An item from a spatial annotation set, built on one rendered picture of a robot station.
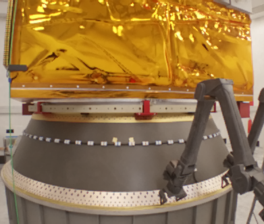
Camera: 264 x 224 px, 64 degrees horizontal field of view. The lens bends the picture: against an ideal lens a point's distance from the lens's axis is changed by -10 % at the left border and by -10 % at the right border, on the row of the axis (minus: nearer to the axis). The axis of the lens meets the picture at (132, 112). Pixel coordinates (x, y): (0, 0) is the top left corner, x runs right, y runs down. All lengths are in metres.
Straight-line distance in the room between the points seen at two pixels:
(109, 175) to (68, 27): 0.86
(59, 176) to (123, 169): 0.39
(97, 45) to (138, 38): 0.27
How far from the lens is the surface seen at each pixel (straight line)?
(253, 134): 1.35
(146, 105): 1.41
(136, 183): 1.33
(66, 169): 1.43
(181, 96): 1.66
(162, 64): 1.56
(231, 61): 1.98
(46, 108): 1.66
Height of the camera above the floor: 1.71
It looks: 2 degrees down
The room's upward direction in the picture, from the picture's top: straight up
